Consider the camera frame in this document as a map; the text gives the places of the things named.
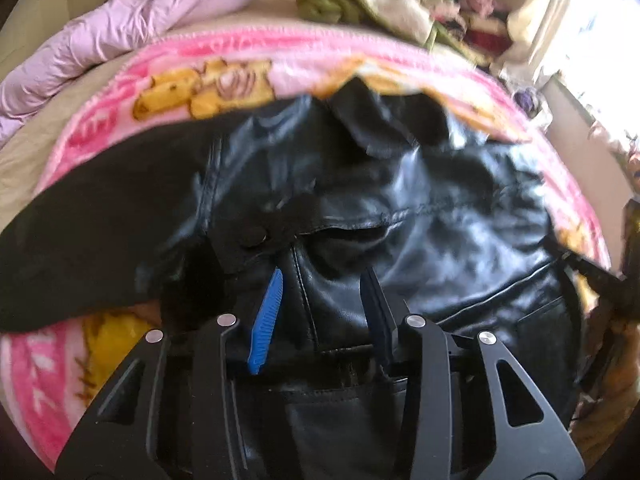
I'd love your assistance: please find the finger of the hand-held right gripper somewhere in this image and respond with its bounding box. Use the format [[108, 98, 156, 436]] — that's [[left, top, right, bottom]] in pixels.
[[542, 234, 640, 322]]

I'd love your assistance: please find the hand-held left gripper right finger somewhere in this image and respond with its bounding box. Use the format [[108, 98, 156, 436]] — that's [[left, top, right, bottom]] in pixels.
[[359, 266, 587, 480]]

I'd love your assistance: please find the window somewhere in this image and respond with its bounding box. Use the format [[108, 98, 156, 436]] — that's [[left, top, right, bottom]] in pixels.
[[562, 0, 640, 128]]

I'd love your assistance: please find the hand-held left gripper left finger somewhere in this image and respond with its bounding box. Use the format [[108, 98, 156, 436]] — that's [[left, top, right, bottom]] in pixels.
[[54, 267, 284, 480]]

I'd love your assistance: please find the black leather jacket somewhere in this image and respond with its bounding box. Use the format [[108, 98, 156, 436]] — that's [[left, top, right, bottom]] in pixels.
[[0, 77, 587, 480]]

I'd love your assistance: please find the pile of mixed clothes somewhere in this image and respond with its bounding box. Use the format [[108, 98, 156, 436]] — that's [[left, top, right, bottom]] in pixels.
[[390, 0, 512, 63]]

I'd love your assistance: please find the purple and white bag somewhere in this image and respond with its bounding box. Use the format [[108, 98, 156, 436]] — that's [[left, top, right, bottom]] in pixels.
[[514, 85, 547, 117]]

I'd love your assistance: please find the cream curtain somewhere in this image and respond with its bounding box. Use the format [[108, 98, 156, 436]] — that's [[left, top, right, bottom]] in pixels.
[[507, 0, 610, 63]]

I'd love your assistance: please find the lilac puffer jacket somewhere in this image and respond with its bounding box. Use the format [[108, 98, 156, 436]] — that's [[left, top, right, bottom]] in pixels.
[[0, 0, 272, 147]]

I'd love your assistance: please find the white fleece cloth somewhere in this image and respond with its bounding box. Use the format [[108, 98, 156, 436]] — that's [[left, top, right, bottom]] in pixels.
[[345, 0, 437, 47]]

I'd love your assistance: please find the pink printed blanket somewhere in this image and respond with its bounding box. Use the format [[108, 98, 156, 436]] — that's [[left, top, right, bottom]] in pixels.
[[0, 27, 615, 472]]

